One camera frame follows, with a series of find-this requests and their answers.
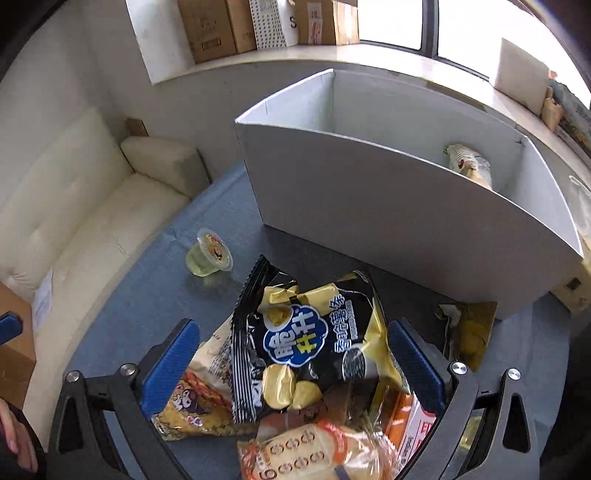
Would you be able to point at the blue tablecloth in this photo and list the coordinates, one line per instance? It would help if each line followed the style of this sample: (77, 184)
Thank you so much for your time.
(152, 286)

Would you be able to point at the orange red snack packet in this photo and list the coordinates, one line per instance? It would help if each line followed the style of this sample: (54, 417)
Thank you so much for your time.
(408, 427)

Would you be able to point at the printed tissue carton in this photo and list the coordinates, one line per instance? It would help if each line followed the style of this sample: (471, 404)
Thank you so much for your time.
(577, 120)

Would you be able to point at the small brown cardboard box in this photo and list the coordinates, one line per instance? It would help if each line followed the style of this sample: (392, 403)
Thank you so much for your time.
(345, 23)

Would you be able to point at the tall brown cardboard box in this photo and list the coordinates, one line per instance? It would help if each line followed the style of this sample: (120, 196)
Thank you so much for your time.
(207, 27)

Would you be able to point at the person's left hand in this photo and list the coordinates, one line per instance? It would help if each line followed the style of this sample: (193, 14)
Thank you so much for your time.
(16, 434)

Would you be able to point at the beige white snack packet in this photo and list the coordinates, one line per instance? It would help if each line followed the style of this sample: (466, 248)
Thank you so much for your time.
(466, 161)

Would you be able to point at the dark brown snack packet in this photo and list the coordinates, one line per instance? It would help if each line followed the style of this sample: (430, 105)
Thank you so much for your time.
(341, 402)

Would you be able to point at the yellow foil snack packet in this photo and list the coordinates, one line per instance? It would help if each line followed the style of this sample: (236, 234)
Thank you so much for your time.
(471, 337)

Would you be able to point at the white paper sheet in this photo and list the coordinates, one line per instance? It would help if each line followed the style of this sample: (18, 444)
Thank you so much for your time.
(42, 295)

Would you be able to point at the large white cardboard box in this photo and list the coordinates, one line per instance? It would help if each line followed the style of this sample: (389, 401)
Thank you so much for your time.
(369, 207)

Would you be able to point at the clear bread packet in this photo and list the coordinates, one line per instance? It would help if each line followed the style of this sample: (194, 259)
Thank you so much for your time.
(300, 454)

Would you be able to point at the yellow cartoon snack bag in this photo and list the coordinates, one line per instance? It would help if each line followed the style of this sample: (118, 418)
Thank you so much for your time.
(198, 406)

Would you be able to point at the white paper shopping bag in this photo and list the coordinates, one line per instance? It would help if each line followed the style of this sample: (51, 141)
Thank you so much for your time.
(289, 30)

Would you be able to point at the cream leather sofa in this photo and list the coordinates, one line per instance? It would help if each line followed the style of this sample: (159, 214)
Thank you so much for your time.
(69, 198)

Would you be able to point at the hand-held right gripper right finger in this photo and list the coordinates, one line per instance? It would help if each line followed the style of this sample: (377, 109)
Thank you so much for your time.
(415, 367)

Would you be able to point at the brown cardboard piece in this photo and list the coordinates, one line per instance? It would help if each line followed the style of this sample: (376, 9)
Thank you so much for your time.
(137, 128)

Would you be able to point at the green jelly cup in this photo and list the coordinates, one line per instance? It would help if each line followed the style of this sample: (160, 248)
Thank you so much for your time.
(210, 256)

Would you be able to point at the polka dot paper bag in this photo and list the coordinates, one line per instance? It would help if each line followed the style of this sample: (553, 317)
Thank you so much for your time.
(268, 23)

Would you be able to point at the black potato chip bag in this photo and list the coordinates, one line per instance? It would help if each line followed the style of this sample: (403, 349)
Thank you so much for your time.
(318, 350)

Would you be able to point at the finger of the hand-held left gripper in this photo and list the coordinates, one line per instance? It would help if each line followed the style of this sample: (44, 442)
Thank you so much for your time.
(9, 328)

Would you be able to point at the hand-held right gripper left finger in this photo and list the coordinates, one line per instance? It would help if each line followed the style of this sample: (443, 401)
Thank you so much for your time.
(168, 369)

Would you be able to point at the black window frame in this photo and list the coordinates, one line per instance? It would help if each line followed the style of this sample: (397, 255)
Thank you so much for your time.
(429, 23)

